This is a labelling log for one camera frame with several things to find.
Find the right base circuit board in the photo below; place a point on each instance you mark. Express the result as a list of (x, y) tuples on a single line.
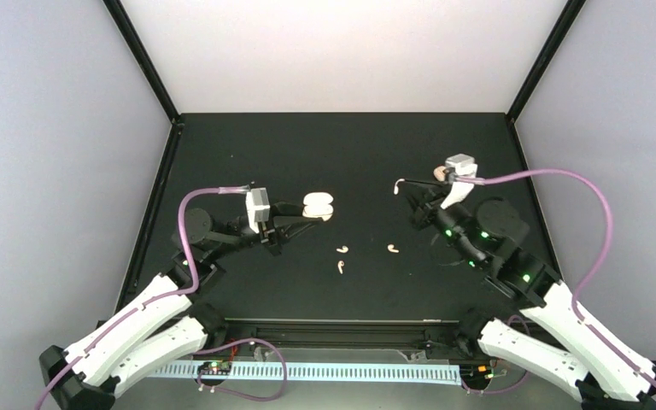
[(481, 371)]

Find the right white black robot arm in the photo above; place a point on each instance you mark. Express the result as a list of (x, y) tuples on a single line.
[(586, 360)]

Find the black frame post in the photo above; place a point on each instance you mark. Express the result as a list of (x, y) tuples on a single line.
[(551, 45), (135, 44)]

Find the small green circuit board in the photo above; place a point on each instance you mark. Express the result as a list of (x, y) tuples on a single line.
[(216, 368)]

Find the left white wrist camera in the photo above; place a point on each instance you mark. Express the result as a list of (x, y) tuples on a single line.
[(258, 208)]

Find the right black frame post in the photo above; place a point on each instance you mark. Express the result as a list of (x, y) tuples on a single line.
[(551, 45)]

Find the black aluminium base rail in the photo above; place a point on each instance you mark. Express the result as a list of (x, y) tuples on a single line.
[(434, 338)]

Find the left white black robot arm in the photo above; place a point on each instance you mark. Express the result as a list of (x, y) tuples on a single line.
[(163, 323)]

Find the pink earbuds charging case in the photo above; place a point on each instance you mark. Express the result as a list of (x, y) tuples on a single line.
[(318, 205)]

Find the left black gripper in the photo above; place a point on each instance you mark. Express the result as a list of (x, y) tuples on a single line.
[(280, 218)]

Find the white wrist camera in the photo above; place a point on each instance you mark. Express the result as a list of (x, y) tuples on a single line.
[(258, 208), (459, 167)]

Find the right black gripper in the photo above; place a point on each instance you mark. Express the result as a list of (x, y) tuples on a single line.
[(422, 202)]

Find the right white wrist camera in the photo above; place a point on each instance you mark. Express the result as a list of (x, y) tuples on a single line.
[(459, 167)]

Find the white slotted cable duct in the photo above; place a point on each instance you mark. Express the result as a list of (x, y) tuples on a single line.
[(443, 374)]

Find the left black frame post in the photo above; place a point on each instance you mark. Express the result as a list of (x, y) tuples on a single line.
[(135, 44)]

